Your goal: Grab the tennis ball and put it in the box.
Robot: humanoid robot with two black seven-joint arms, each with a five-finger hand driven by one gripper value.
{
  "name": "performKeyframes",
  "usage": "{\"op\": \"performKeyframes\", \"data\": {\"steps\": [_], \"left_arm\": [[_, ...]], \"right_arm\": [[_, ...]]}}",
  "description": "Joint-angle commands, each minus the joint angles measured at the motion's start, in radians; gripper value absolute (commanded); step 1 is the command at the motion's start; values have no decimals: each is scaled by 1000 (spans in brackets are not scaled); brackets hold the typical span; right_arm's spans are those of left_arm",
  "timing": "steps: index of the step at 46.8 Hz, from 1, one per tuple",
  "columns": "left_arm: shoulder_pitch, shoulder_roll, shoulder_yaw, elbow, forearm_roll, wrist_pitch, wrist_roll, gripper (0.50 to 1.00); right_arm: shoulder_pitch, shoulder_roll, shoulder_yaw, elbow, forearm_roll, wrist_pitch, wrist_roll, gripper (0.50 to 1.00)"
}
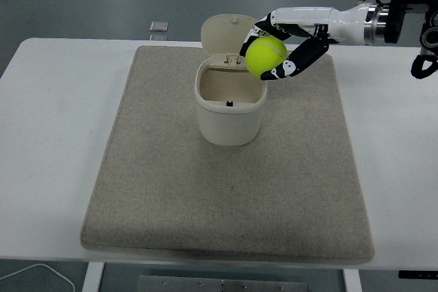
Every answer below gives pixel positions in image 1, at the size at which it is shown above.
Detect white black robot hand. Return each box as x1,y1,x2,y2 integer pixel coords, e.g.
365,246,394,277
239,3,370,81

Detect yellow-green tennis ball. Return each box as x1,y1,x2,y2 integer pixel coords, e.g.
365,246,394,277
245,36,289,79

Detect cream bin with flip lid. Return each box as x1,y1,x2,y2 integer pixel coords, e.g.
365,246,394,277
194,13,268,146

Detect beige fabric mat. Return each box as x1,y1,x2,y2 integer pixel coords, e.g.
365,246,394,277
79,44,375,261

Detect white table leg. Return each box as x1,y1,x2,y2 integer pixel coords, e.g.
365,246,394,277
342,267,362,292
81,261,105,292

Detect black table control panel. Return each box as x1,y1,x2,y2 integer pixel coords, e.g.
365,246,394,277
398,270,438,279

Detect grey metal plate with screws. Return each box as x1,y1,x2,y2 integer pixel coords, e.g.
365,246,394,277
138,275,309,292

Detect white cable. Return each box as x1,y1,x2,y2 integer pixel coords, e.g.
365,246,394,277
0,263,75,292

